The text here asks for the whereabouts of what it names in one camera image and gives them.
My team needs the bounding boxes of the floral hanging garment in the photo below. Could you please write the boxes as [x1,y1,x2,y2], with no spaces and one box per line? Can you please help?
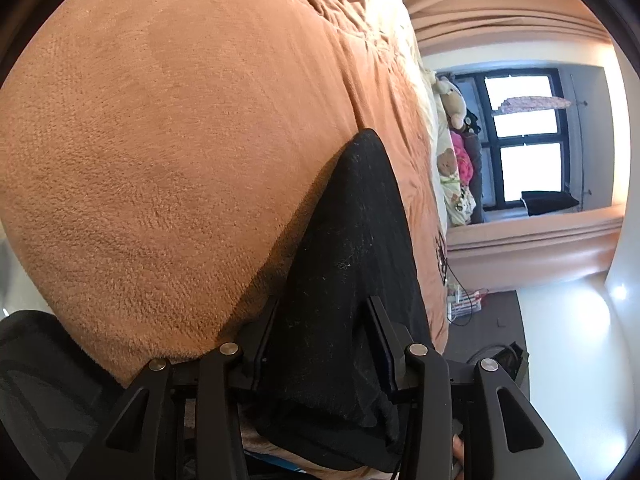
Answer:
[497,95,573,115]

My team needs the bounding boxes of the dark hanging garment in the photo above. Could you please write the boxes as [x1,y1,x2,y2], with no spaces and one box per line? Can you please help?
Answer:
[520,190,581,216]

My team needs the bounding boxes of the brown blanket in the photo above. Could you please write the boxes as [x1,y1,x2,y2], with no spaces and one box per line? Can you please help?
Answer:
[0,0,452,403]

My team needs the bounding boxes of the black framed window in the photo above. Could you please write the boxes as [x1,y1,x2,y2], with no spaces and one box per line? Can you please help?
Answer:
[452,67,582,214]

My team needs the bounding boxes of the black pants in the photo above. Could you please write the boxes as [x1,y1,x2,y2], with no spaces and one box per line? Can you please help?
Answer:
[239,128,437,474]

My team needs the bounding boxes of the grey plush toy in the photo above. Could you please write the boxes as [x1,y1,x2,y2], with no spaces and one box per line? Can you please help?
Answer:
[465,135,489,224]

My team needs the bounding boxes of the black earphone cable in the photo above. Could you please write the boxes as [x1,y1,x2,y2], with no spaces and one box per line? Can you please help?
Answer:
[434,229,482,312]

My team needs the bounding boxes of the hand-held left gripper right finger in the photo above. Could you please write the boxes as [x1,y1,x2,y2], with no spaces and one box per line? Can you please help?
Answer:
[367,295,582,480]

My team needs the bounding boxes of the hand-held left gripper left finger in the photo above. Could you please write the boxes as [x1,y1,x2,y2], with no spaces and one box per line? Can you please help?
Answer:
[66,299,279,480]

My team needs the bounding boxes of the pink plush toy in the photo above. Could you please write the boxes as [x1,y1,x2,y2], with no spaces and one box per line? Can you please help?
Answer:
[450,130,474,187]

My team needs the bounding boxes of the cream plush toy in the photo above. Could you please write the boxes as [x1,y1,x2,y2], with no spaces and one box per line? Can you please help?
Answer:
[432,75,469,129]

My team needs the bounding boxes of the black mesh chair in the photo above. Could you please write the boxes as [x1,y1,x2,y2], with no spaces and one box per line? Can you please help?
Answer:
[0,309,127,480]

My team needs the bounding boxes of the pink curtain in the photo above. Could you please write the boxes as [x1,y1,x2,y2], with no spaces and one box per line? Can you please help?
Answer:
[400,0,617,62]
[444,204,627,292]

